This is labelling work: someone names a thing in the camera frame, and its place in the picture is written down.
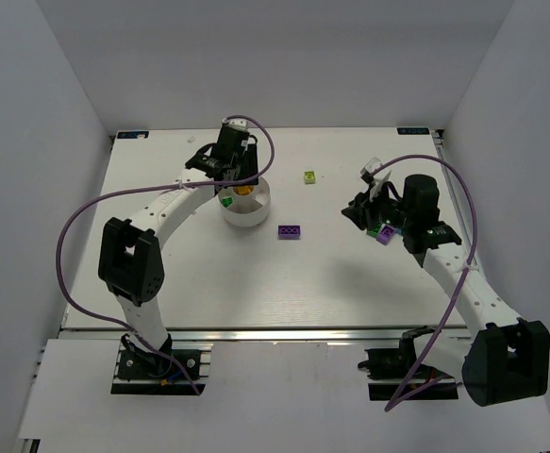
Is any left blue table label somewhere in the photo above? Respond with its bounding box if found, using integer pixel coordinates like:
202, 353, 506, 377
116, 131, 149, 140

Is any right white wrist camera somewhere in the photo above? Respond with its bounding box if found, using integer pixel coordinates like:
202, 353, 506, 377
360, 158, 392, 201

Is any purple curved lego brick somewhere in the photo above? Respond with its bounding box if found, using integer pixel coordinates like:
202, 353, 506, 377
375, 225, 396, 245

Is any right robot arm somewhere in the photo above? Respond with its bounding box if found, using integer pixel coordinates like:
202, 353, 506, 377
342, 175, 550, 407

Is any blue table label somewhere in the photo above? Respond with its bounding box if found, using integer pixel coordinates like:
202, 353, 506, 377
396, 127, 430, 135
116, 131, 149, 140

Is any lime 2x2 lego brick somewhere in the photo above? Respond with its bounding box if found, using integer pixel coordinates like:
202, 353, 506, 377
304, 171, 316, 184

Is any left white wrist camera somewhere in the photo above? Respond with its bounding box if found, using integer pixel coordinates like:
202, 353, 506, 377
222, 118, 248, 133

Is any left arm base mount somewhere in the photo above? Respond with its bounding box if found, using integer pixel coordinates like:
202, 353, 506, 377
110, 334, 210, 396

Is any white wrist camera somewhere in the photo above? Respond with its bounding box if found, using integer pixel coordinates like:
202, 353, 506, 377
360, 158, 392, 201
222, 118, 248, 133

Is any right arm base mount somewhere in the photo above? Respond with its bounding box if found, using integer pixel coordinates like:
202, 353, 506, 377
358, 327, 458, 401

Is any right blue table label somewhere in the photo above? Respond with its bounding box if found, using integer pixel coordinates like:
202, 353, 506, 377
396, 127, 430, 135

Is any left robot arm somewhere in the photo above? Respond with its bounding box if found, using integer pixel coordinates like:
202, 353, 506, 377
98, 117, 258, 351

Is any purple 2x4 lego brick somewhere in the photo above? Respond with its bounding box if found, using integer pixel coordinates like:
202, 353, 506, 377
277, 225, 301, 240

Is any white round divided container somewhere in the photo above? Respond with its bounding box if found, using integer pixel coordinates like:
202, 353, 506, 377
218, 176, 271, 227

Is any aluminium table rail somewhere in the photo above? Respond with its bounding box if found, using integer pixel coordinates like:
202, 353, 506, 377
58, 327, 471, 343

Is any yellow lego brick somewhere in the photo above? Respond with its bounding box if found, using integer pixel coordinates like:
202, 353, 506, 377
233, 186, 254, 196

